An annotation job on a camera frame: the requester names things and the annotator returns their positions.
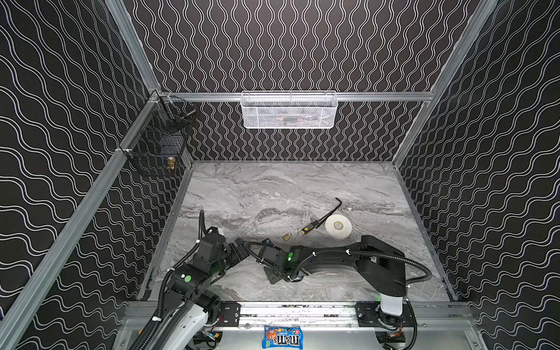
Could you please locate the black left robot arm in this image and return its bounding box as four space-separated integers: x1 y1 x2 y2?
130 210 249 349

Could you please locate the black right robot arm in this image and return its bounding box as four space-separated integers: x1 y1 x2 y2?
241 236 433 331

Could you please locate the black hex key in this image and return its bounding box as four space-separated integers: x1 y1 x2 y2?
318 198 343 225

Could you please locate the yellow black screwdriver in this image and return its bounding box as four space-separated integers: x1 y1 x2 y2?
301 211 335 235

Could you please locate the white tape roll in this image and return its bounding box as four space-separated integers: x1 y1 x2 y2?
325 214 352 239

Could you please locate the blue candy bag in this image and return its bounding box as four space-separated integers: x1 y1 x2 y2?
262 325 303 349

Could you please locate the brass object in basket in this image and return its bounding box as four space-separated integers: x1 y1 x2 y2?
167 157 176 171

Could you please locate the black wire basket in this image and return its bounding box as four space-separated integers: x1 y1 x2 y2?
118 90 198 179

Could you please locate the white wire mesh basket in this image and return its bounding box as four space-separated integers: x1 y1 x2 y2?
240 90 338 129

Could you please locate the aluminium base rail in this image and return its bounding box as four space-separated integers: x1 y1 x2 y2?
213 301 475 331

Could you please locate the aluminium corner frame post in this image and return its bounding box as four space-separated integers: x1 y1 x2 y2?
106 0 161 92

